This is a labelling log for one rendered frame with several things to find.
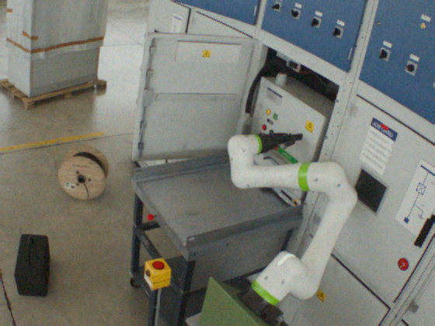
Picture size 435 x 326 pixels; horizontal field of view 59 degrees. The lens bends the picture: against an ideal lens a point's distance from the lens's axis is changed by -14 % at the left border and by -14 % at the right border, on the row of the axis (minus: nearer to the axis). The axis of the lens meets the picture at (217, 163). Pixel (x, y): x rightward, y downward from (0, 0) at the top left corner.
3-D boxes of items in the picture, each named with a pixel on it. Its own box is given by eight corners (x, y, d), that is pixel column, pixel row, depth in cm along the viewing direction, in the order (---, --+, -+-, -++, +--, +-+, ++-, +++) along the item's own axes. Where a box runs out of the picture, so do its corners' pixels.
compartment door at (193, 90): (130, 155, 246) (144, 30, 209) (231, 150, 271) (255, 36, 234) (133, 161, 241) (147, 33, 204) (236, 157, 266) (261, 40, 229)
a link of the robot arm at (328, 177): (346, 199, 165) (352, 172, 170) (335, 183, 157) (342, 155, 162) (307, 198, 177) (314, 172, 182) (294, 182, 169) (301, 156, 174)
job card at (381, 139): (381, 176, 172) (398, 133, 162) (357, 158, 182) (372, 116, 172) (382, 176, 172) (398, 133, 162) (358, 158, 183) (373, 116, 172)
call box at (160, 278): (152, 290, 168) (154, 274, 162) (143, 278, 173) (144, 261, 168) (169, 286, 172) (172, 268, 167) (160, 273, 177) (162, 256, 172)
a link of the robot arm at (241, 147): (236, 136, 185) (221, 136, 194) (239, 165, 187) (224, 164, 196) (262, 132, 193) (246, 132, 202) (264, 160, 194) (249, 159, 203)
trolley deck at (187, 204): (187, 261, 188) (189, 252, 185) (130, 185, 230) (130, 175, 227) (300, 226, 224) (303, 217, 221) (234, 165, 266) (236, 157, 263)
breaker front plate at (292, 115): (297, 201, 222) (322, 118, 198) (243, 154, 255) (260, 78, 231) (298, 200, 223) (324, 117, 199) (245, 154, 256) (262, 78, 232)
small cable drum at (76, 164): (108, 188, 357) (109, 147, 337) (105, 203, 338) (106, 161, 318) (64, 182, 351) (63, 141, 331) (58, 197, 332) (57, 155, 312)
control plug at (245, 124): (238, 147, 241) (244, 119, 232) (232, 143, 244) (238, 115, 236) (248, 145, 245) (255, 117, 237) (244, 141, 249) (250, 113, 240)
